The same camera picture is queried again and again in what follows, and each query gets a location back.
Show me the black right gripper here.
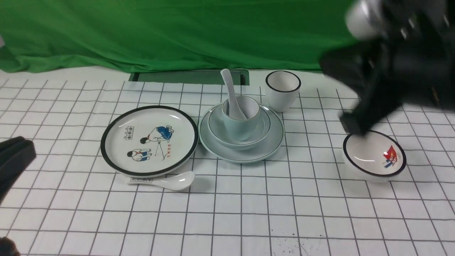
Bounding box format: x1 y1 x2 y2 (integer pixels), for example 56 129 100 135
320 27 455 135

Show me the plain white spoon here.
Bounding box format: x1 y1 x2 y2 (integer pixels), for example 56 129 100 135
220 69 246 120

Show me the pale blue cup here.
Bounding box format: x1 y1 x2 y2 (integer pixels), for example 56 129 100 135
221 95 260 141

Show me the pale blue bowl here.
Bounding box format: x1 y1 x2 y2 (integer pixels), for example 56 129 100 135
208 104 271 150

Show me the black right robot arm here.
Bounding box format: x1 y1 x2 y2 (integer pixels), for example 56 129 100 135
319 0 455 135

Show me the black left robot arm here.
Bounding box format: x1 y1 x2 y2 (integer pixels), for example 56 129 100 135
0 136 36 203

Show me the white bowl with red flag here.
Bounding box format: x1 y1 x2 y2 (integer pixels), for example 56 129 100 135
342 130 407 183

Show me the white cup with black rim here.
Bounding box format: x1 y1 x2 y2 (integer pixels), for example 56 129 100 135
265 71 302 113

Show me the pale blue plate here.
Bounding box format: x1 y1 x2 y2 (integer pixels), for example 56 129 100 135
198 103 285 164

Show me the white plate with cartoon figures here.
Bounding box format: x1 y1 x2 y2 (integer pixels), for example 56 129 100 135
100 105 199 178

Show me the green backdrop cloth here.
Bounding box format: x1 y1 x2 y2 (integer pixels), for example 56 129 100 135
0 0 356 73

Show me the white spoon with printed handle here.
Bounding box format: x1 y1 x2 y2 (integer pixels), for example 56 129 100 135
126 171 196 191

